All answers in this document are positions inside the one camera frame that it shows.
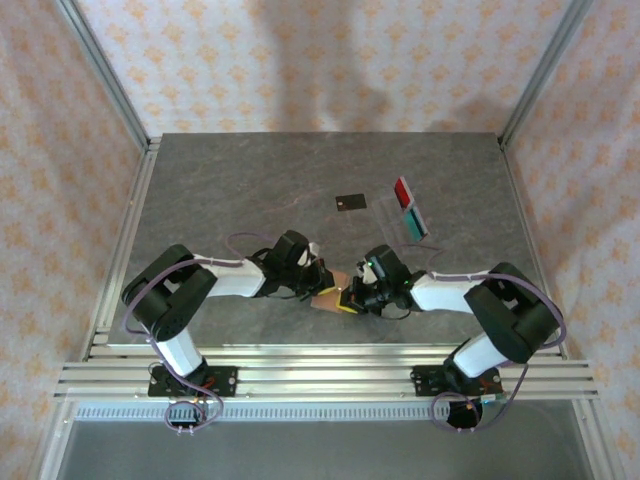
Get grey metal panel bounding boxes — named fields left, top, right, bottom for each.
left=37, top=399, right=616, bottom=480

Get black cable junction block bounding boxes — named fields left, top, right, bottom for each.
left=166, top=402, right=209, bottom=432
left=446, top=399, right=484, bottom=432

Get brown leather card holder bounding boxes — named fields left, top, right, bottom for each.
left=309, top=271, right=352, bottom=312

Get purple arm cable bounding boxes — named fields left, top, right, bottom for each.
left=122, top=231, right=275, bottom=435
left=397, top=242, right=567, bottom=434

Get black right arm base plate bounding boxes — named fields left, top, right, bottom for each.
left=410, top=364, right=503, bottom=399

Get aluminium frame post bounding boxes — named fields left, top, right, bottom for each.
left=53, top=0, right=162, bottom=151
left=498, top=0, right=595, bottom=149

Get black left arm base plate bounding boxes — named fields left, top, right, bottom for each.
left=148, top=364, right=239, bottom=399

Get slotted grey cable duct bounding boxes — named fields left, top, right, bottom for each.
left=69, top=402, right=506, bottom=422

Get teal card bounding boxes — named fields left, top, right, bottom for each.
left=403, top=207, right=431, bottom=239

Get patterned backdrop cloth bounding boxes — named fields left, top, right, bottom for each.
left=0, top=0, right=146, bottom=480
left=514, top=0, right=640, bottom=480
left=74, top=0, right=576, bottom=135

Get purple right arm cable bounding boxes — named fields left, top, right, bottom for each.
left=397, top=242, right=567, bottom=434

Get aluminium mounting rails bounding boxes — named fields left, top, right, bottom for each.
left=53, top=343, right=601, bottom=402

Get aluminium table side rail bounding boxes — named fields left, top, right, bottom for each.
left=499, top=142, right=569, bottom=359
left=82, top=142, right=162, bottom=361

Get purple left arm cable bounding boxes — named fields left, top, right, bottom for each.
left=122, top=231, right=275, bottom=435

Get clear acrylic card stand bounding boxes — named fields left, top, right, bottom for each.
left=372, top=175, right=432, bottom=245

